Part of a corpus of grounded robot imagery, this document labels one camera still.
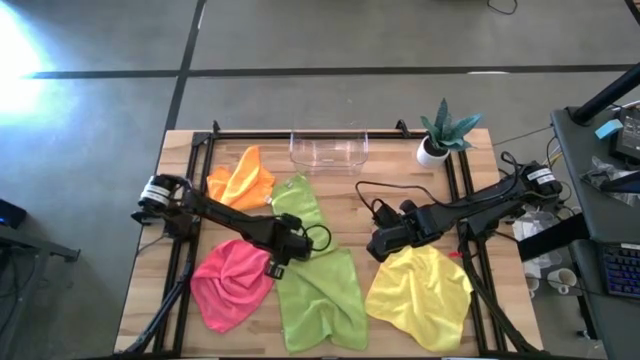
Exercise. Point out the orange microfiber towel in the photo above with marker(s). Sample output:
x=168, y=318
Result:
x=250, y=175

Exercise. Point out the black computer keyboard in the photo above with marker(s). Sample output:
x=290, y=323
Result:
x=625, y=272

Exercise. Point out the clear plastic bin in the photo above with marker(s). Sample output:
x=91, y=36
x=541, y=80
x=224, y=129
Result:
x=327, y=150

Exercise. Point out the yellow microfiber towel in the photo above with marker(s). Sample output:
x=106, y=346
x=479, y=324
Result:
x=420, y=295

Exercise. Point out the black metal table frame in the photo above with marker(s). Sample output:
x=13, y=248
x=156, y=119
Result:
x=182, y=315

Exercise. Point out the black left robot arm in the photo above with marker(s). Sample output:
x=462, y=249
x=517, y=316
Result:
x=220, y=215

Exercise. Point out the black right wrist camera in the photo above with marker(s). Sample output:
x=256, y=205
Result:
x=386, y=212

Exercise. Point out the white plastic bag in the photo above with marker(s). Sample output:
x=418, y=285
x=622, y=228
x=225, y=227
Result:
x=535, y=225

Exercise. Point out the black slanted pole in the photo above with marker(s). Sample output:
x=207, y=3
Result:
x=605, y=95

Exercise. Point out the small red clip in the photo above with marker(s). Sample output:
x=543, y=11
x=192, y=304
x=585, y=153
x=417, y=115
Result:
x=453, y=254

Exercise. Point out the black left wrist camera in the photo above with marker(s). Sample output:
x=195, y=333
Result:
x=291, y=222

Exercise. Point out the white ceramic mug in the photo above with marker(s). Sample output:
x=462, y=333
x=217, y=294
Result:
x=565, y=279
x=531, y=280

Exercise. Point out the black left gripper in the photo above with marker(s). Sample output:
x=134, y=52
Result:
x=290, y=245

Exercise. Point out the light blue small block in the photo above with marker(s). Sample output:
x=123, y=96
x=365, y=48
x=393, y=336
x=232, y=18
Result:
x=608, y=129

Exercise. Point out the crumpled clear plastic wrap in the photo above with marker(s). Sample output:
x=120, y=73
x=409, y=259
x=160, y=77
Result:
x=607, y=167

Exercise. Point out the green microfiber towel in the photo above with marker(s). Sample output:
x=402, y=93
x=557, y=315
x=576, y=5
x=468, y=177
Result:
x=325, y=305
x=300, y=200

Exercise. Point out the dark rolling cart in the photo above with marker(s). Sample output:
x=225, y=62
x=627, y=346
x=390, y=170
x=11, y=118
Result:
x=30, y=245

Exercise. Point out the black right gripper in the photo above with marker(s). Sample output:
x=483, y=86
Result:
x=420, y=227

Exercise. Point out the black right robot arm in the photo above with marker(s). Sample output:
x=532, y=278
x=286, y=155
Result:
x=490, y=200

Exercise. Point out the black electronic box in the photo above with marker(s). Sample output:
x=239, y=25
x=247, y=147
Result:
x=630, y=135

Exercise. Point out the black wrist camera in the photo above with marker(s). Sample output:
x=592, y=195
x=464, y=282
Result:
x=386, y=212
x=291, y=222

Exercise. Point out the pink microfiber towel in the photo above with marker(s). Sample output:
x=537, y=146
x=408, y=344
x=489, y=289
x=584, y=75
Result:
x=230, y=290

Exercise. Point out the green plant in white pot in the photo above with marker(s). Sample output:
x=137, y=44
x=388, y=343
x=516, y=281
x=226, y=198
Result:
x=430, y=155

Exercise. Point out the grey side desk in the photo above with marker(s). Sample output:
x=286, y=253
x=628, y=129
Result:
x=600, y=220

